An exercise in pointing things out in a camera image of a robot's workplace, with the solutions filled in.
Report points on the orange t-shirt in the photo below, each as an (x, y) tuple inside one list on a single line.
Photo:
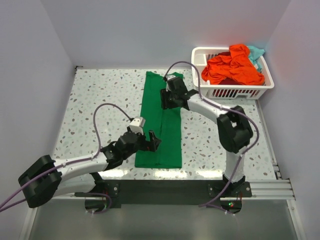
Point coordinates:
[(242, 69)]

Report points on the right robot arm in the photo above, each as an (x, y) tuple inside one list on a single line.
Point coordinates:
[(234, 129)]

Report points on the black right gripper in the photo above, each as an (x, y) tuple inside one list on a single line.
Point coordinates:
[(165, 104)]

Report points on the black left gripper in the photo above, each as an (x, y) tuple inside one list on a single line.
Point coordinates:
[(149, 146)]

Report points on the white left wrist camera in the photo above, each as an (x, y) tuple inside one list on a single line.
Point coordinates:
[(137, 124)]

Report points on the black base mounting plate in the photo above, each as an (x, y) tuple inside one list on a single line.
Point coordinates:
[(102, 200)]

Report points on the white plastic basket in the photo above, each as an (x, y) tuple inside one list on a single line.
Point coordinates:
[(199, 58)]

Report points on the aluminium frame rail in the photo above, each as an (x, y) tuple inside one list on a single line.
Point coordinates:
[(94, 183)]

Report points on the green t-shirt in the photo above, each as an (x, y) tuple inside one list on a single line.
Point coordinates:
[(166, 124)]

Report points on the teal t-shirt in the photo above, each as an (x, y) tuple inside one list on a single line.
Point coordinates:
[(254, 54)]

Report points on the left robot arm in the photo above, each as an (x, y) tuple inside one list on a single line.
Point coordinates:
[(40, 182)]

